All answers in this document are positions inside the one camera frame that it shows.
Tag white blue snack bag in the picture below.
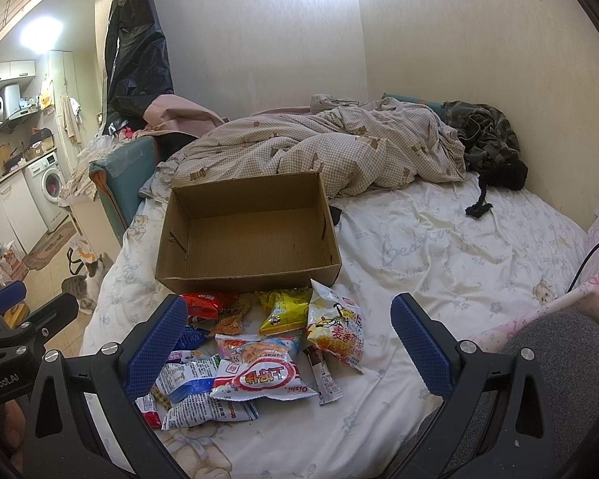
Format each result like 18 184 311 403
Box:
155 356 260 430

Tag red snack bag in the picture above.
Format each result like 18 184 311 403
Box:
181 292 238 320

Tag small white snack bar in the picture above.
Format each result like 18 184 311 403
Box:
304 346 343 407

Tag white red-ring snack bag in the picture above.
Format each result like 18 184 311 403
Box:
210 332 318 402

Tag orange peanut snack bag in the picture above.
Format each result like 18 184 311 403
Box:
208 293 258 338

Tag white orange chip bag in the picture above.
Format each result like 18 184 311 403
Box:
306 280 365 372

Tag yellow snack bag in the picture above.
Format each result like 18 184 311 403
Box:
256 287 313 336

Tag pink snack packet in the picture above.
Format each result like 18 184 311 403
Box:
166 349 211 363

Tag person's left hand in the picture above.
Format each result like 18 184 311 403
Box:
3 400 26 464

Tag grey tabby cat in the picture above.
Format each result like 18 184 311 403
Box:
61 255 106 315

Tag white red shopping bag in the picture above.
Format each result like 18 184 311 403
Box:
67 237 98 276

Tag white kitchen cabinet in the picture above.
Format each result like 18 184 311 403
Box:
0 171 47 255

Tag white washing machine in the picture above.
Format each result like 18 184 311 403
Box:
23 149 68 232

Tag pink floral pillow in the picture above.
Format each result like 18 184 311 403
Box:
470 203 599 355

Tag white floral bed sheet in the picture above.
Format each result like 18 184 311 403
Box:
82 176 587 478

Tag brown cardboard box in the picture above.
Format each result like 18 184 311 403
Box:
155 173 342 294

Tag pink cloth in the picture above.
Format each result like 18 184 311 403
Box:
137 94 225 137

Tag black plastic bag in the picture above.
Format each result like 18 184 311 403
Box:
103 0 174 133

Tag camouflage jacket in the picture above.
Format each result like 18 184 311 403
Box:
442 101 528 220

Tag checked bear-print duvet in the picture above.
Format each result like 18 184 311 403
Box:
140 94 466 202

